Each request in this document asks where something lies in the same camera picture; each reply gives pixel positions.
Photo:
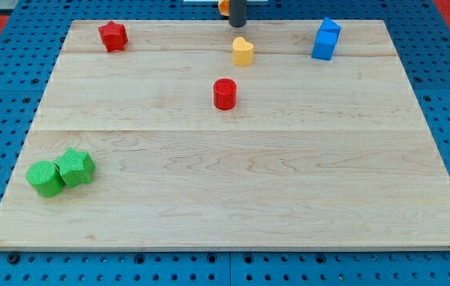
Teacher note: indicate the yellow block behind stylus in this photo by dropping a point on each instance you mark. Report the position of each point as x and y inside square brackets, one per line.
[223, 7]

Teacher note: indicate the green star block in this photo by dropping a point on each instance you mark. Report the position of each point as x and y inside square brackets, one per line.
[75, 167]

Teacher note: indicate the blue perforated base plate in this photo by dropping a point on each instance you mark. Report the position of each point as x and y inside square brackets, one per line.
[29, 46]

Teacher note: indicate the red cylinder block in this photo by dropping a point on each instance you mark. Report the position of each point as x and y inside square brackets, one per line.
[224, 94]

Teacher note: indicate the light wooden board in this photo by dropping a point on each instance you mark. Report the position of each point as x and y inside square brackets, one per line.
[315, 156]

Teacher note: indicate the yellow heart block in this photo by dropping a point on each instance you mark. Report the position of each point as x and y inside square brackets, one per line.
[242, 54]

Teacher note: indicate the green cylinder block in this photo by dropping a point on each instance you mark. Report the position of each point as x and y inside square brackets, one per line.
[44, 177]

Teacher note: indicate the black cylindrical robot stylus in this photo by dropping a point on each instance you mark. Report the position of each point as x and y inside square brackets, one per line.
[237, 13]

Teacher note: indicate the blue cube block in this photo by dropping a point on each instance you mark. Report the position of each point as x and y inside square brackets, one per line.
[325, 43]

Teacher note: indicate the red star block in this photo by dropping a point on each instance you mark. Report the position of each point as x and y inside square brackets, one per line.
[113, 36]

